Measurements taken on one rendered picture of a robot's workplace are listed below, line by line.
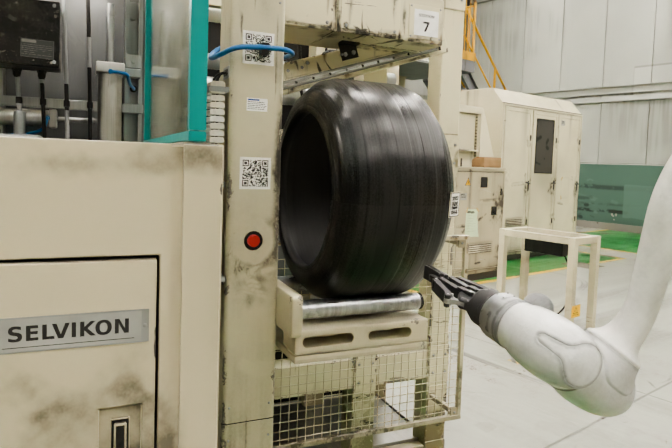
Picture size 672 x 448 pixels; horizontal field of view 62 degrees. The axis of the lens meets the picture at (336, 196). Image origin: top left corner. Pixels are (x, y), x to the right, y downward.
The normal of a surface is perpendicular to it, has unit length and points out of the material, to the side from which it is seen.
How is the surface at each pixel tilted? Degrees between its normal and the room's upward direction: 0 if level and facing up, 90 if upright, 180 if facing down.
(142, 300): 90
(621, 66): 90
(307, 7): 90
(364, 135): 63
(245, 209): 90
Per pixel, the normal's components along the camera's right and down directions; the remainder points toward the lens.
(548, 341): -0.63, -0.52
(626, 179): -0.78, 0.01
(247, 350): 0.40, 0.07
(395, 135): 0.36, -0.43
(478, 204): 0.62, 0.07
